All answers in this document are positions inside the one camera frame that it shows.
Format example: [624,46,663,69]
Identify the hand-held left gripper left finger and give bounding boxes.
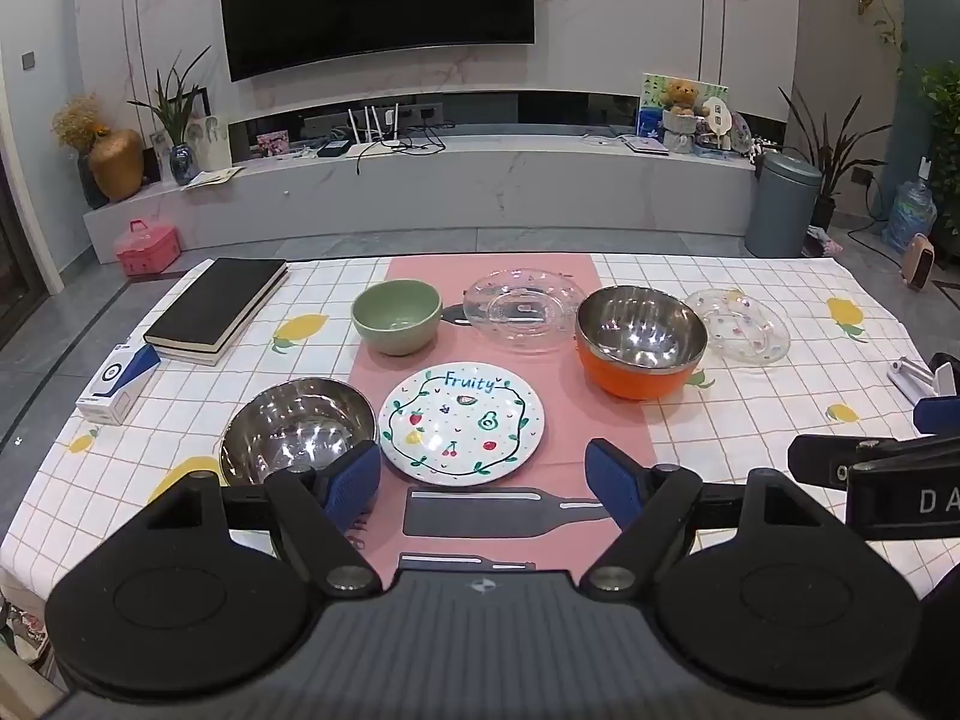
[146,440,384,599]

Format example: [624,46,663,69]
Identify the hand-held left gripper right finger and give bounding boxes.
[579,438,826,595]

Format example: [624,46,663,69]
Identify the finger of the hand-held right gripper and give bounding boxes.
[787,433,901,496]
[913,350,960,437]

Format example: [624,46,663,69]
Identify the stainless steel bowl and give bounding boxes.
[219,379,378,490]

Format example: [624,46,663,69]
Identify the fruit print white plate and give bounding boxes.
[377,364,546,485]

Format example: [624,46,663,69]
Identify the orange steel-lined bowl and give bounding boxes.
[574,285,709,401]

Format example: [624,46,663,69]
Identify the green ceramic bowl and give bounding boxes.
[351,279,443,357]

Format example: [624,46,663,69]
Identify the white stand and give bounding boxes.
[887,358,938,404]

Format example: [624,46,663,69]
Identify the pink table runner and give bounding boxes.
[346,255,662,595]

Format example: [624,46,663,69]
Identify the beige small heater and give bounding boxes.
[900,235,939,291]

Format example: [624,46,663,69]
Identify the dotted clear glass plate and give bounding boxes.
[684,287,792,367]

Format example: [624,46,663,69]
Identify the blue water bottle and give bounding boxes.
[881,157,938,254]

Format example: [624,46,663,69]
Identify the black book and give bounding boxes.
[142,258,290,367]

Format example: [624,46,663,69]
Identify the white and blue box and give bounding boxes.
[75,343,162,425]

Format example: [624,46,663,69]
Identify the grey trash can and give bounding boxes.
[745,151,824,258]

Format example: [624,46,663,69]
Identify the potted long-leaf plant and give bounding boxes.
[776,86,893,232]

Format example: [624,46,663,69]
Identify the leafy green plant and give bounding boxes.
[919,64,960,160]

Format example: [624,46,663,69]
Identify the pink storage box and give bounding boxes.
[114,220,182,276]

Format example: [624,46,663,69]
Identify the paper booklet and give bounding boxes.
[184,166,245,191]

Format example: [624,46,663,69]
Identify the white router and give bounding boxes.
[346,101,407,152]

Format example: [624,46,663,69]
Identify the round hand fan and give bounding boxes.
[701,94,733,148]

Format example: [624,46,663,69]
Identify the white mushroom picture card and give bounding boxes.
[187,114,233,172]

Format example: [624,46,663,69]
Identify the brown teddy bear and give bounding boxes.
[660,79,703,118]

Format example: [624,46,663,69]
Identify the green picture board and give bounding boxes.
[639,73,730,140]

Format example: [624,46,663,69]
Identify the gold vase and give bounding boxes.
[88,127,145,203]

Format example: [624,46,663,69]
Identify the long-leaf green plant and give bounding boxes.
[127,46,213,148]

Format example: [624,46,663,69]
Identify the dried yellow flowers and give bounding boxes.
[51,94,106,155]

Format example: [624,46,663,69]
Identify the black television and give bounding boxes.
[216,0,538,83]

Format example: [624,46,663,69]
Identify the black cable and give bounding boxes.
[355,126,448,178]

